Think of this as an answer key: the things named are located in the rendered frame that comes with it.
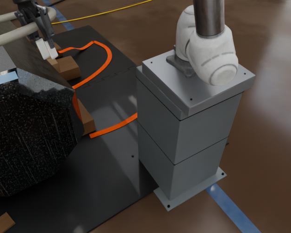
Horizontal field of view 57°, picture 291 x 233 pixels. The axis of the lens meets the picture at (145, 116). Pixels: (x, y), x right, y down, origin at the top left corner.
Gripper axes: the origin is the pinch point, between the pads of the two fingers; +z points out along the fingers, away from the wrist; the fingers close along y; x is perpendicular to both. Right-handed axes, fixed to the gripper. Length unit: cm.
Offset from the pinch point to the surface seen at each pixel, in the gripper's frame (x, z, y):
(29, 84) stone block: -12.2, 22.4, 36.2
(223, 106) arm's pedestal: -45, 52, -49
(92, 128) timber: -59, 89, 56
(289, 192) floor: -66, 133, -84
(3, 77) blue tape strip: -4.9, 14.5, 41.5
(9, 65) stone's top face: -11.7, 11.4, 42.8
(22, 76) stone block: -11.8, 17.2, 37.5
